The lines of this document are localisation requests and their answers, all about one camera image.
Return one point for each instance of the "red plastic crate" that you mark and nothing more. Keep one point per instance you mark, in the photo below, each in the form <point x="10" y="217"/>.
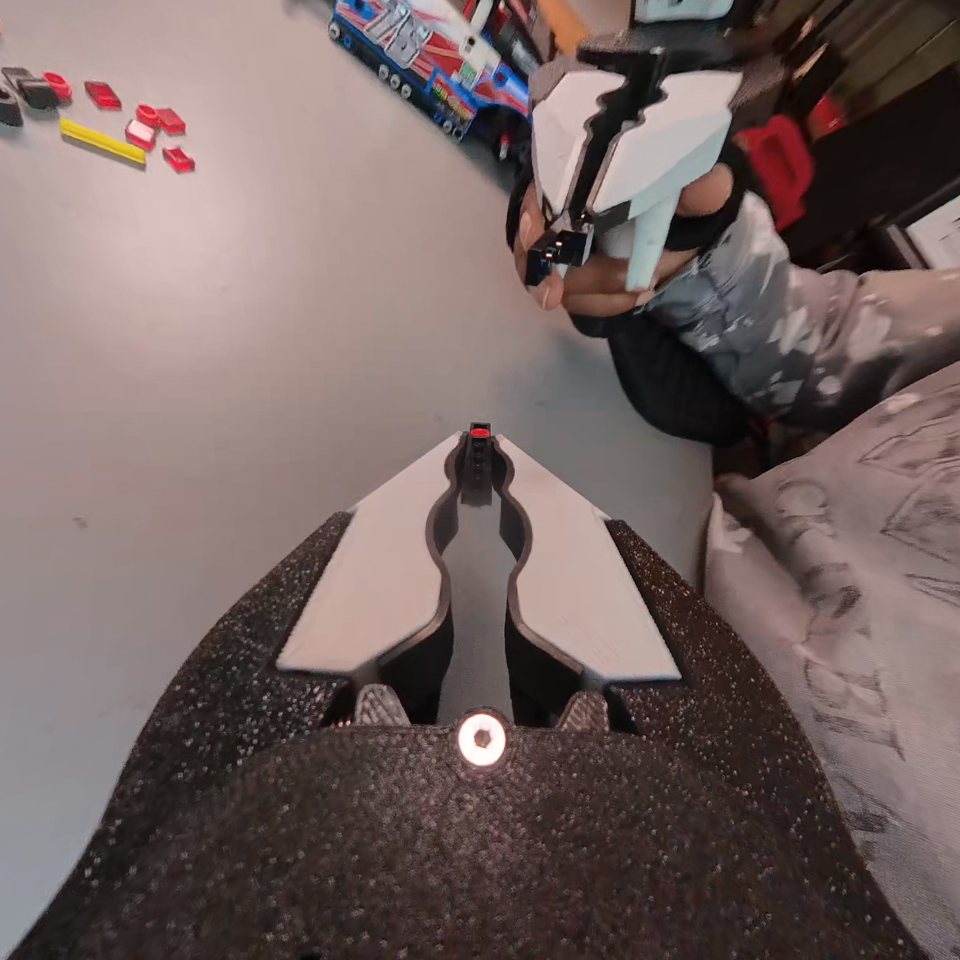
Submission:
<point x="776" y="169"/>

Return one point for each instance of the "yellow toy bar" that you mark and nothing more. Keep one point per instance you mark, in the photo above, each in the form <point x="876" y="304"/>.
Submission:
<point x="101" y="140"/>

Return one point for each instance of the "black toy beam red pin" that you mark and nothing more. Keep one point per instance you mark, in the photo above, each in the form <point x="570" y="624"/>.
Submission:
<point x="477" y="472"/>

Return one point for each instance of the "dark cloth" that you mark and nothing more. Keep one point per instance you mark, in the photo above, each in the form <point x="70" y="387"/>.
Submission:
<point x="675" y="390"/>

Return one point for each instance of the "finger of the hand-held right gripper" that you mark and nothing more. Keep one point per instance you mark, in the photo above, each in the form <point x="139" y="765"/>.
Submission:
<point x="562" y="127"/>
<point x="682" y="127"/>

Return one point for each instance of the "black toy brick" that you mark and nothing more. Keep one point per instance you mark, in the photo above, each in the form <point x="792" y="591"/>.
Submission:
<point x="559" y="251"/>

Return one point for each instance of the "red white toy piece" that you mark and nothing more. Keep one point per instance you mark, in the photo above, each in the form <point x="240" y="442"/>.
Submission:
<point x="140" y="136"/>

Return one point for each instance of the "white paper sheet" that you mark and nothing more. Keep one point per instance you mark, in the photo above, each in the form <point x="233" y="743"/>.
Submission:
<point x="937" y="232"/>

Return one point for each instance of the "blue red white toy truck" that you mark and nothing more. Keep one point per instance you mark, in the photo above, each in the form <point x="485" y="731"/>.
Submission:
<point x="420" y="52"/>

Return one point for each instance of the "person's right forearm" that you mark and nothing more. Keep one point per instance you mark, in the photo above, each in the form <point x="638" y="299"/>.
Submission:
<point x="757" y="322"/>

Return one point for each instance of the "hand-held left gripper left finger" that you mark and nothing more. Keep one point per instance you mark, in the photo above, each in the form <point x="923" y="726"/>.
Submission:
<point x="375" y="570"/>

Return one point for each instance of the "red round toy piece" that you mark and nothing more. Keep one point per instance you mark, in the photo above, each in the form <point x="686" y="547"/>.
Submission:
<point x="58" y="85"/>
<point x="148" y="115"/>

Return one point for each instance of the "small black toy piece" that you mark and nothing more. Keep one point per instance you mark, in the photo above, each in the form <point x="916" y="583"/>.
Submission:
<point x="37" y="94"/>
<point x="9" y="109"/>
<point x="16" y="75"/>

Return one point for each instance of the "person's right hand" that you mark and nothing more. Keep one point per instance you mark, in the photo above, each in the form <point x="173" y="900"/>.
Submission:
<point x="600" y="289"/>

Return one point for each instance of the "red translucent toy tile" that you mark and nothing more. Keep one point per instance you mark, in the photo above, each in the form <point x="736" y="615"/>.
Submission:
<point x="179" y="160"/>
<point x="172" y="121"/>
<point x="103" y="95"/>

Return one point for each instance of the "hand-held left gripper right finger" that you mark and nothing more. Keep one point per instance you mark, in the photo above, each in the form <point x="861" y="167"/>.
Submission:
<point x="585" y="577"/>

